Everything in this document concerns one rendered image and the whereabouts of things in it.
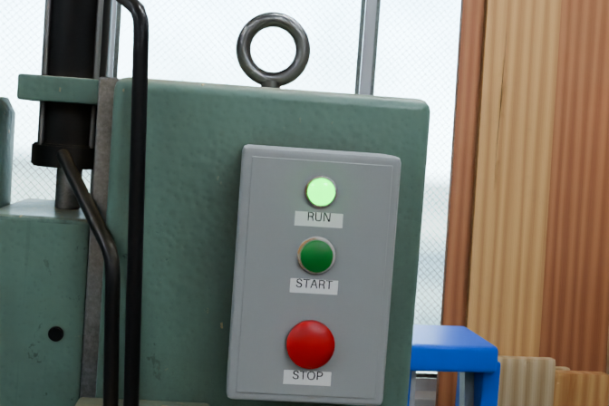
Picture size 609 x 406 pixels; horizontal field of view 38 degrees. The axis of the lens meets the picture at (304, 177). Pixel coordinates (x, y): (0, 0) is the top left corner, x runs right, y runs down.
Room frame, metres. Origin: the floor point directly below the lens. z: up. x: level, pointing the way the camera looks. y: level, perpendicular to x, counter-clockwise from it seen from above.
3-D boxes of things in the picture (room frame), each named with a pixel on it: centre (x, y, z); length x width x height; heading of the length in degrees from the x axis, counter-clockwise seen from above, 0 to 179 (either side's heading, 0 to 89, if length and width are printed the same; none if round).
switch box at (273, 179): (0.58, -0.01, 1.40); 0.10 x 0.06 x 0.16; 94
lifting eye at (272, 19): (0.72, 0.03, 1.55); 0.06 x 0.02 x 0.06; 94
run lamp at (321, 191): (0.55, -0.01, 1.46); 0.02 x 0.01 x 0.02; 94
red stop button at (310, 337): (0.55, -0.01, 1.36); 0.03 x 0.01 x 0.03; 94
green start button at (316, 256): (0.55, -0.01, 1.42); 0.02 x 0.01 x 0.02; 94
